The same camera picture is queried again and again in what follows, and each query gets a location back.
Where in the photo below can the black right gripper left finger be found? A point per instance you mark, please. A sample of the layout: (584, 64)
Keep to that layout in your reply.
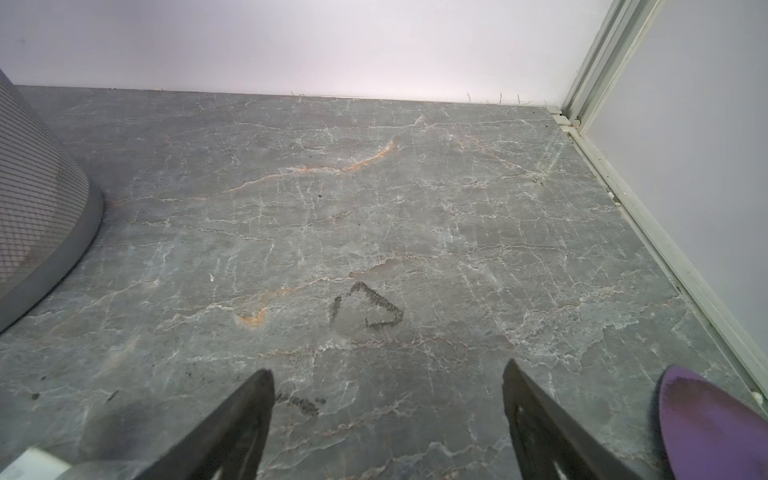
(229, 443)

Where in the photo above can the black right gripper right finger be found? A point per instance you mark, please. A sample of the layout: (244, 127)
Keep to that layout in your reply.
(548, 442)

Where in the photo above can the grey mesh waste bin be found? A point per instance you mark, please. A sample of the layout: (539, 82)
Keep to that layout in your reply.
(51, 209)

